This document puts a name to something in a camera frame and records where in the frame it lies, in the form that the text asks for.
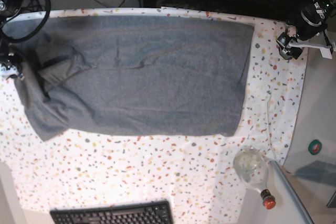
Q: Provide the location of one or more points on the terrazzo pattern tablecloth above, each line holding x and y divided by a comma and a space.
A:
77, 169

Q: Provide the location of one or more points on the grey metal bar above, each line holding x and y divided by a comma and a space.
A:
289, 208

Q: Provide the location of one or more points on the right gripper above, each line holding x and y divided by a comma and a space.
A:
11, 63

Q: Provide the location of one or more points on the green tape roll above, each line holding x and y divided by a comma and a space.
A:
315, 147

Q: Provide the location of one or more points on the clear bottle with red cap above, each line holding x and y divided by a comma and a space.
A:
252, 169

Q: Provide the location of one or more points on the black keyboard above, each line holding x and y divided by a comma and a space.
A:
152, 212

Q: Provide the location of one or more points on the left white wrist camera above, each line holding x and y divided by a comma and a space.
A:
326, 48

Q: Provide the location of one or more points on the grey t-shirt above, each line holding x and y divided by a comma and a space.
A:
135, 75

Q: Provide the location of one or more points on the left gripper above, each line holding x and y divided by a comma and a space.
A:
305, 30

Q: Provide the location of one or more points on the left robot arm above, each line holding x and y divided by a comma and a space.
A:
314, 10

